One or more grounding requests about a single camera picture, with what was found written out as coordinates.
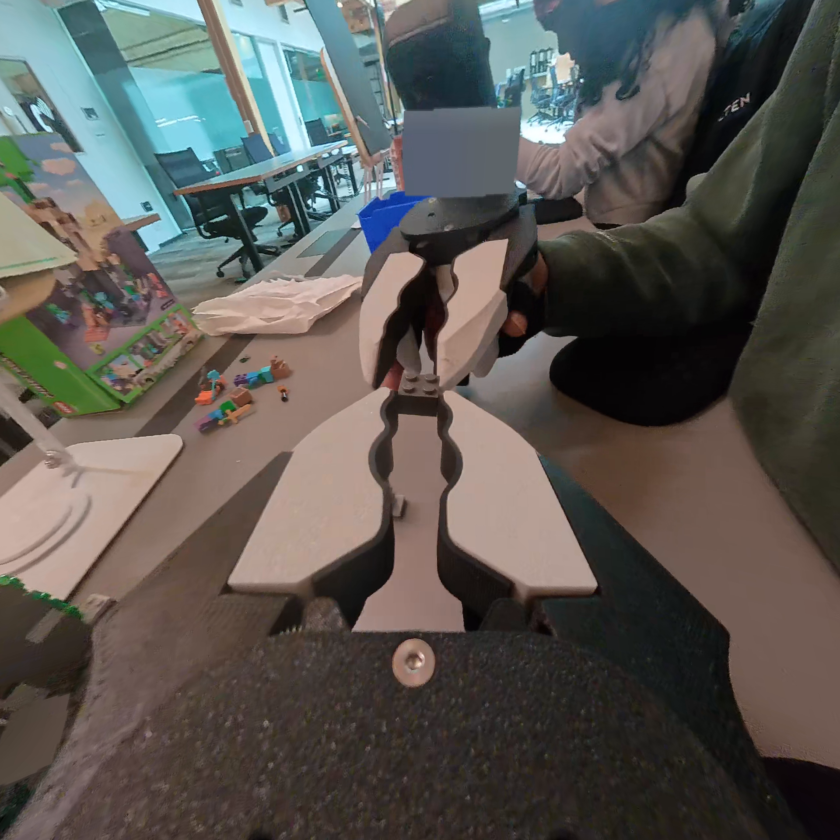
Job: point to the grey toy brick assembly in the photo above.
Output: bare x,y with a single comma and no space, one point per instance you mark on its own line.
420,397

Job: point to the wooden office table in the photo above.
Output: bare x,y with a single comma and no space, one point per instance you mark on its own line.
262,172

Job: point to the purple turquoise toy figure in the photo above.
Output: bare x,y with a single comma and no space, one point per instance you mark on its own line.
253,378

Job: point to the toy instruction booklet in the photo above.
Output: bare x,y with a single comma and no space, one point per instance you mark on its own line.
26,239

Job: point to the green toy brick set box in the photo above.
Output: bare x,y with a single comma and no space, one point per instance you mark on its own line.
79,315

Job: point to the blue plastic bin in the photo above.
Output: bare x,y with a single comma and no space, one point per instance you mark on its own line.
380,226

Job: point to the black honeycomb cushion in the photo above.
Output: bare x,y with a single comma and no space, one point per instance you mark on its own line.
643,380

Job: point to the white paper bag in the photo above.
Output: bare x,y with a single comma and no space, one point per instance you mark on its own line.
275,305

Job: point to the brown toy chest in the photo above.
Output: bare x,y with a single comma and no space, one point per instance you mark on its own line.
281,369

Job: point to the small grey plate piece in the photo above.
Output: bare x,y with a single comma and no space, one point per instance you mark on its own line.
400,507

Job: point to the black panel on wooden easel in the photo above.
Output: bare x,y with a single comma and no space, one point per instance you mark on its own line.
348,72

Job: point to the grey toy brick building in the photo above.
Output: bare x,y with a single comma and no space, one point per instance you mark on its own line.
33,643

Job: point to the toy figure with yellow sword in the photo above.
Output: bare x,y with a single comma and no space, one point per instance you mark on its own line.
223,418

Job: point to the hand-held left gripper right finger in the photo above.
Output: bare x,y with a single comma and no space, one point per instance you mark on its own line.
518,512

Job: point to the black office chair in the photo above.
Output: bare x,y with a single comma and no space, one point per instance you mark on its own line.
197,190

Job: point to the person's green sweatshirt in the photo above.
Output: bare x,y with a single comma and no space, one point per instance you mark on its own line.
794,328

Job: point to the white book stand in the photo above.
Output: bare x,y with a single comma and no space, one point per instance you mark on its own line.
98,492

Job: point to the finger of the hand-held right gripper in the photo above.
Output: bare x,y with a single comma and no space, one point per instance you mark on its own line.
384,295
476,295

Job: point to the orange plate with turquoise tool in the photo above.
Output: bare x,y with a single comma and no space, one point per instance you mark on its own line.
208,390

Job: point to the grey desk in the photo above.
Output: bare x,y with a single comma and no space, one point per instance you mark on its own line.
656,525

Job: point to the person's right forearm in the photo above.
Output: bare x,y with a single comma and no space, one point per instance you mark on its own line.
643,282

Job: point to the person's right hand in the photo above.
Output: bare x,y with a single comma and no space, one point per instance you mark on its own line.
518,325

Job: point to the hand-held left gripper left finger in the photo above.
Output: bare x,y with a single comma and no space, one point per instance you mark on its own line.
315,512

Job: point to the brown toy crate brick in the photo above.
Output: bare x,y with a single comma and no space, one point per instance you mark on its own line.
240,397

